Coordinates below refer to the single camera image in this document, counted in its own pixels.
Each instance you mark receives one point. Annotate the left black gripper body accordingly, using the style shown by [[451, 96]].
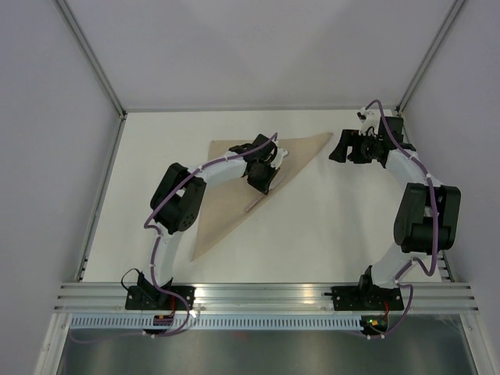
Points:
[[264, 172]]

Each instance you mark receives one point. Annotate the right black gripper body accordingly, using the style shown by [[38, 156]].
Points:
[[363, 151]]

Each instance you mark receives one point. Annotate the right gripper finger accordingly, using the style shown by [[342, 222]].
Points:
[[350, 138], [339, 154]]

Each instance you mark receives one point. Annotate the beige cloth napkin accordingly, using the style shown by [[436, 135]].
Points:
[[222, 209]]

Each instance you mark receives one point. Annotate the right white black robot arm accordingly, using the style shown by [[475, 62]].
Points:
[[427, 218]]

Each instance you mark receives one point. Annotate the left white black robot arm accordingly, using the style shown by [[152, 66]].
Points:
[[177, 200]]

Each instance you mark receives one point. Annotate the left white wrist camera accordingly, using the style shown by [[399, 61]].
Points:
[[280, 155]]

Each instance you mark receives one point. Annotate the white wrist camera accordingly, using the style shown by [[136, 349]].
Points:
[[369, 120], [280, 155]]

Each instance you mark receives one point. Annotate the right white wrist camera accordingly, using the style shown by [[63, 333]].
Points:
[[369, 120]]

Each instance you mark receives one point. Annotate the aluminium mounting rail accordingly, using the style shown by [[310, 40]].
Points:
[[424, 298]]

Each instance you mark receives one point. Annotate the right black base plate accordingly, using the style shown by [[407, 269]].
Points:
[[354, 298]]

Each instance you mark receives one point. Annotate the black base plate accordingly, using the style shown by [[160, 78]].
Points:
[[154, 300], [354, 298]]

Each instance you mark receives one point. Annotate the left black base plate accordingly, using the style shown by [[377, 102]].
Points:
[[154, 300]]

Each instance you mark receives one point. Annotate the right aluminium frame post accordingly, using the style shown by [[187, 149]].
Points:
[[438, 41]]

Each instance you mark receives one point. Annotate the aluminium frame post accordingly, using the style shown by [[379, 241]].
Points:
[[81, 39], [438, 41]]

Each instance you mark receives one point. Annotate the white slotted cable duct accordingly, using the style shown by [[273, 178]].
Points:
[[217, 322]]

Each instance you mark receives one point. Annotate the left aluminium frame post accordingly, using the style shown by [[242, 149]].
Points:
[[81, 39]]

